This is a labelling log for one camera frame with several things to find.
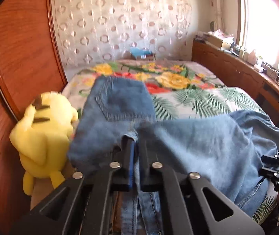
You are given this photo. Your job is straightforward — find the wooden slatted wardrobe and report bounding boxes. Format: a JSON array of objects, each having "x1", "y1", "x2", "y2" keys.
[{"x1": 0, "y1": 0, "x2": 69, "y2": 226}]

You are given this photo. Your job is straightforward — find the blue denim pants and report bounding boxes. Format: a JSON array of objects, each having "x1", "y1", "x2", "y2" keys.
[{"x1": 67, "y1": 76, "x2": 279, "y2": 235}]

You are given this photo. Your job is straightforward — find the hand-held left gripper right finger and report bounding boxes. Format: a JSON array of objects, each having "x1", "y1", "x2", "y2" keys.
[{"x1": 137, "y1": 141, "x2": 265, "y2": 235}]

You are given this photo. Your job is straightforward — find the long wooden cabinet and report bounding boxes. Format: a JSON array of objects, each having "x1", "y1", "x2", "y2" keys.
[{"x1": 192, "y1": 39, "x2": 279, "y2": 118}]

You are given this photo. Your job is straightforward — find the open cardboard box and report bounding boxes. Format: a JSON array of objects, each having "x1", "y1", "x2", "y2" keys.
[{"x1": 208, "y1": 29, "x2": 235, "y2": 50}]

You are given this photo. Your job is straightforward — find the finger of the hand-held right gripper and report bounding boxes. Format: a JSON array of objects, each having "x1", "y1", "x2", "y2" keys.
[
  {"x1": 261, "y1": 151, "x2": 279, "y2": 168},
  {"x1": 260, "y1": 167, "x2": 279, "y2": 185}
]

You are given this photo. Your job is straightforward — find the leaf print bed sheet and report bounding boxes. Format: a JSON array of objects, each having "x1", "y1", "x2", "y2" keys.
[{"x1": 61, "y1": 78, "x2": 279, "y2": 226}]

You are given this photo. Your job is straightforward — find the circle patterned sheer curtain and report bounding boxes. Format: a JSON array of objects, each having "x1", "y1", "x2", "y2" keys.
[{"x1": 52, "y1": 0, "x2": 194, "y2": 68}]

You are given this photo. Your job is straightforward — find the beige window curtain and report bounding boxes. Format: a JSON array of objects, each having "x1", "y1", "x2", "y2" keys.
[{"x1": 204, "y1": 0, "x2": 224, "y2": 33}]

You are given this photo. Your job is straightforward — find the yellow plush toy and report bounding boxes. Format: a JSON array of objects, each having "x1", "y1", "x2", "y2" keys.
[{"x1": 9, "y1": 92, "x2": 79, "y2": 196}]

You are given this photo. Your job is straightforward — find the wooden framed window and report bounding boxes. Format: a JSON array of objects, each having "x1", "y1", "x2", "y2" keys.
[{"x1": 236, "y1": 0, "x2": 279, "y2": 89}]

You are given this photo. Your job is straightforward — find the white plastic bottle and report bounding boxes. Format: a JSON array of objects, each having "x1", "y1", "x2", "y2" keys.
[{"x1": 248, "y1": 49, "x2": 258, "y2": 65}]

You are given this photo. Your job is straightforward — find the white power strip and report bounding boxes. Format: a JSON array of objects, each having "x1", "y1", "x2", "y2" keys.
[{"x1": 262, "y1": 64, "x2": 279, "y2": 81}]

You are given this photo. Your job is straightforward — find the floral blanket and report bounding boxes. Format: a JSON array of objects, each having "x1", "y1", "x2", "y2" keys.
[{"x1": 65, "y1": 59, "x2": 227, "y2": 95}]

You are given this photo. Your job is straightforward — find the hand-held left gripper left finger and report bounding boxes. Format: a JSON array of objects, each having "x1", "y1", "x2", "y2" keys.
[{"x1": 8, "y1": 138, "x2": 137, "y2": 235}]

